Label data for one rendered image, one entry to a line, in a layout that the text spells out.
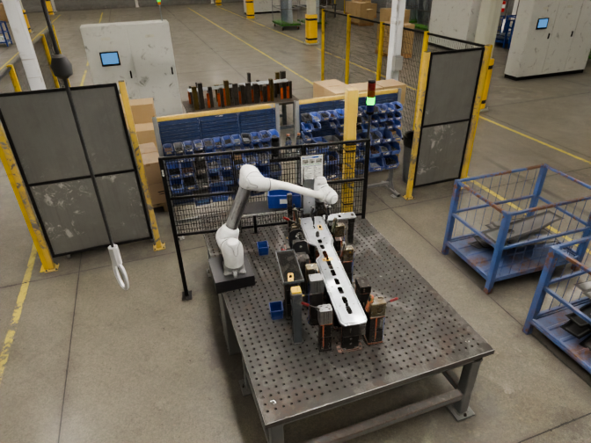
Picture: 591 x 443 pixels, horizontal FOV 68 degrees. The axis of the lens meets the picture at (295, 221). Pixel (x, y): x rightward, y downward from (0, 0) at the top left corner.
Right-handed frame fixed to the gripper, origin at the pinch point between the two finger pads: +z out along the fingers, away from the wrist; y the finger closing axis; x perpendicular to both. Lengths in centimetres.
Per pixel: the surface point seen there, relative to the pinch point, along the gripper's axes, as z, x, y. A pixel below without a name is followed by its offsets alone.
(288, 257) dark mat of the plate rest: -10, -60, -37
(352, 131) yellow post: -57, 58, 43
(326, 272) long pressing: 6, -63, -9
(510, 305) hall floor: 104, -26, 190
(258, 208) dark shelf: 4, 39, -49
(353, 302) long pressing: 6, -99, 0
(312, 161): -32, 54, 5
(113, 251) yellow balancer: -145, -239, -98
